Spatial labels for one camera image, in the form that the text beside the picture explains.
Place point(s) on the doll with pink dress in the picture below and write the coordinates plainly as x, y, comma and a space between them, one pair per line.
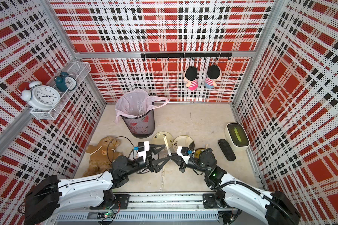
190, 76

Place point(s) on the pink plastic bin liner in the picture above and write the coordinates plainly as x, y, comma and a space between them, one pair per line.
137, 103

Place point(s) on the black hook rail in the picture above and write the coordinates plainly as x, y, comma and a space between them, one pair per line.
185, 55

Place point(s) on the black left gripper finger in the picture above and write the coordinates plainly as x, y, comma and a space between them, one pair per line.
156, 148
160, 163

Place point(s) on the white orange patterned plate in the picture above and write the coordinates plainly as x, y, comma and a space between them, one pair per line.
133, 154

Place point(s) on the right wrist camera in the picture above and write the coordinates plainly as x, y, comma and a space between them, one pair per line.
184, 153

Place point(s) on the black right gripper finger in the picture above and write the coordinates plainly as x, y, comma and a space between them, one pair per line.
182, 169
177, 159

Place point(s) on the white box with green display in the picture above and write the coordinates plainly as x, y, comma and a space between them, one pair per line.
236, 137

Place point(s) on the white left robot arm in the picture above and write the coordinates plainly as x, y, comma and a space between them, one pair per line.
53, 195

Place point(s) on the cream plate with flowers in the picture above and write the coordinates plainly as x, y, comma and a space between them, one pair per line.
158, 138

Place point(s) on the green circuit board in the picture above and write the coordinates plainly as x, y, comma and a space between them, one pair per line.
105, 216

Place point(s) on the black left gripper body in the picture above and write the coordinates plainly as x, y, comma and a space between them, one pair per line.
138, 165

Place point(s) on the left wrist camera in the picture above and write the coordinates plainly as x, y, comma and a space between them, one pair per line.
142, 148

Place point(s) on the black mesh trash bin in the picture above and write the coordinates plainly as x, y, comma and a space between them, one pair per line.
142, 126

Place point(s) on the yellow dark patterned plate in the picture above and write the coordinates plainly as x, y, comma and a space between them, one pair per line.
198, 152

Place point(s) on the brown teddy bear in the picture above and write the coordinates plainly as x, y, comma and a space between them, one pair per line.
102, 155

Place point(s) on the cream plate with black pattern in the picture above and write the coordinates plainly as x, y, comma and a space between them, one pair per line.
181, 141

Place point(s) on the doll with striped shirt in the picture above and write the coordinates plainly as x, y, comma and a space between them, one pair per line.
214, 74

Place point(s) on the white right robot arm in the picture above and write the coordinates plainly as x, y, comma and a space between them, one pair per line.
272, 208

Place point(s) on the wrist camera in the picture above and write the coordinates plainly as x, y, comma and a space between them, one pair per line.
142, 148
184, 153

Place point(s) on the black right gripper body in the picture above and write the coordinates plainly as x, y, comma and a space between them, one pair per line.
195, 165

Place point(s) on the teal alarm clock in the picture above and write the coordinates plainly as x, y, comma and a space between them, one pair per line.
64, 82

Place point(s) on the black remote control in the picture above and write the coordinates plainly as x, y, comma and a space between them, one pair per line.
227, 150

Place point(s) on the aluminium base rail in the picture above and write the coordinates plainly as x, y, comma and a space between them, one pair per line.
153, 207

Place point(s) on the white wire wall shelf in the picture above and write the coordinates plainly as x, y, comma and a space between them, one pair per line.
79, 71

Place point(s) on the white alarm clock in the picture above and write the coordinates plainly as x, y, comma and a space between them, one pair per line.
41, 97

